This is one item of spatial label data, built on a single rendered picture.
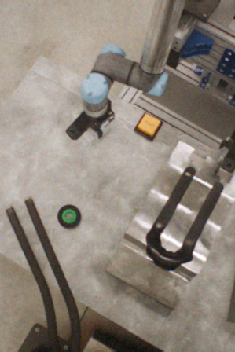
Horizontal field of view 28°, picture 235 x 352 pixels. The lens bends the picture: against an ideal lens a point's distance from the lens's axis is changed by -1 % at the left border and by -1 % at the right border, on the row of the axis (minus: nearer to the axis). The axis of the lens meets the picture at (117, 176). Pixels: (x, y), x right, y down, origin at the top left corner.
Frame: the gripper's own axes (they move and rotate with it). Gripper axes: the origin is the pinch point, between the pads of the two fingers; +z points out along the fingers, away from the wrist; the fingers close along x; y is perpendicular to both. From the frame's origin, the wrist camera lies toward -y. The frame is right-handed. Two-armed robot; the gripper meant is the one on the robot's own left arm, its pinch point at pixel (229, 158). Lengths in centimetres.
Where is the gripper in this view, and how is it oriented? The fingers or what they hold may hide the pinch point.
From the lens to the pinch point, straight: 169.5
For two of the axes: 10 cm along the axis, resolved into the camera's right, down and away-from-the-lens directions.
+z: -0.2, 2.7, 9.6
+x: -8.8, -4.6, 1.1
